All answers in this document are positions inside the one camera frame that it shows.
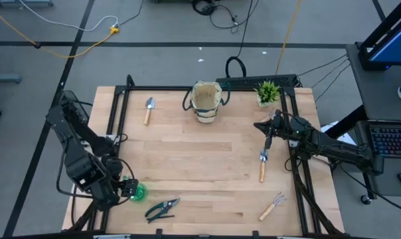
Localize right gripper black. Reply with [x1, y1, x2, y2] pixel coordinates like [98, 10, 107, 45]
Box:
[253, 110, 291, 151]

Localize hand fork wooden handle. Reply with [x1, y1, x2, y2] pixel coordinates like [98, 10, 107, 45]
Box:
[258, 111, 276, 123]

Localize green spray bottle white head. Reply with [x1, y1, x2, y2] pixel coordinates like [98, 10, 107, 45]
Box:
[122, 175, 149, 203]

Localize green-handled pruning shears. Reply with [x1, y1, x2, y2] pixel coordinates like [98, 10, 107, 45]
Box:
[144, 197, 181, 224]

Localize pointed trowel wooden handle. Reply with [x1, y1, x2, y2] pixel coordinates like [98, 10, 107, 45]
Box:
[258, 148, 270, 183]

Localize hand rake wooden handle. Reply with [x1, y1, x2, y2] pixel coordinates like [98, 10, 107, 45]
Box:
[258, 191, 287, 222]

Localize square-blade trowel wooden handle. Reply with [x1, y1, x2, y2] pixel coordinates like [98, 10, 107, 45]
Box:
[143, 96, 156, 126]

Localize beige green-trimmed gardening bag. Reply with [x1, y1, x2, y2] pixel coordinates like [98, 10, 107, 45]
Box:
[182, 80, 232, 124]

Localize green plant in white pot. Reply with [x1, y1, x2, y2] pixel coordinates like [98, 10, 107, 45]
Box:
[254, 80, 281, 108]

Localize black perforated metal box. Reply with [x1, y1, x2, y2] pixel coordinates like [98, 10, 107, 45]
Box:
[215, 74, 299, 89]

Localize white paper sheet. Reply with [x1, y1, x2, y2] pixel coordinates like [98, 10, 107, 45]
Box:
[321, 121, 356, 144]

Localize grey computer desk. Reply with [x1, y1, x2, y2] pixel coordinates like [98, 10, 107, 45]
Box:
[325, 42, 401, 205]

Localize backlit computer keyboard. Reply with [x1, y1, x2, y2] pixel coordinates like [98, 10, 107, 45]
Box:
[369, 124, 401, 159]

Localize computer monitor on black stand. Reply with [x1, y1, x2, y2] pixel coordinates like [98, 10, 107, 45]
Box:
[357, 0, 401, 72]

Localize black looped cable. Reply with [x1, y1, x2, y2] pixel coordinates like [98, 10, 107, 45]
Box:
[224, 0, 254, 79]

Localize thin black cable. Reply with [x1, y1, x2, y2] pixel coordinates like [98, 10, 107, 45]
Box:
[314, 64, 351, 103]
[297, 54, 349, 77]
[311, 58, 350, 90]

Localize hanging yellow cable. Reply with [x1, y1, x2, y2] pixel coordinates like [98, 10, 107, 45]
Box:
[275, 0, 303, 76]

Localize black aluminium table frame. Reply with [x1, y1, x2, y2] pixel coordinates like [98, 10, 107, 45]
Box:
[67, 74, 346, 238]

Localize black wire mesh box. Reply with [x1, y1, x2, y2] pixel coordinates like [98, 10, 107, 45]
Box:
[58, 90, 89, 109]

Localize tangled black cable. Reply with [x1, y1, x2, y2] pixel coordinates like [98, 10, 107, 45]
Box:
[208, 0, 261, 35]

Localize coiled black cable bundle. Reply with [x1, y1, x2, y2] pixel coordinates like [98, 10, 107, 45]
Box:
[191, 0, 221, 16]

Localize thick black floor cable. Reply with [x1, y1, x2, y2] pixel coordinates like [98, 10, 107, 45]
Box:
[338, 163, 401, 216]

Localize yellow extension cable with plug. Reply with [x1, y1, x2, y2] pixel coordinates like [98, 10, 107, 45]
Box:
[0, 5, 120, 59]

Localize white floor cable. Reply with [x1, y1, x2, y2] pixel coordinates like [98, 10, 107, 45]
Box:
[19, 0, 120, 33]

